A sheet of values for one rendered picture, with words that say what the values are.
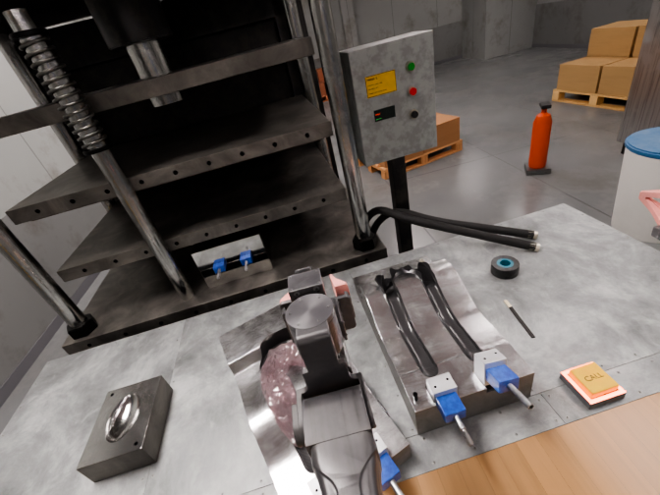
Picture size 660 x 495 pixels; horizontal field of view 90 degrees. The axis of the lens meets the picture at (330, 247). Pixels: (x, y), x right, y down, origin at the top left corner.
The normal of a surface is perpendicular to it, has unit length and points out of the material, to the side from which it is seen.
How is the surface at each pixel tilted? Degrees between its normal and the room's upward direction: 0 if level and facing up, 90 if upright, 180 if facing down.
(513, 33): 90
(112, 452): 0
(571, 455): 0
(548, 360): 0
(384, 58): 90
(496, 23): 90
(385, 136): 90
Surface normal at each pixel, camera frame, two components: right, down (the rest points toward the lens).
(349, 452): -0.22, -0.82
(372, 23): 0.14, 0.52
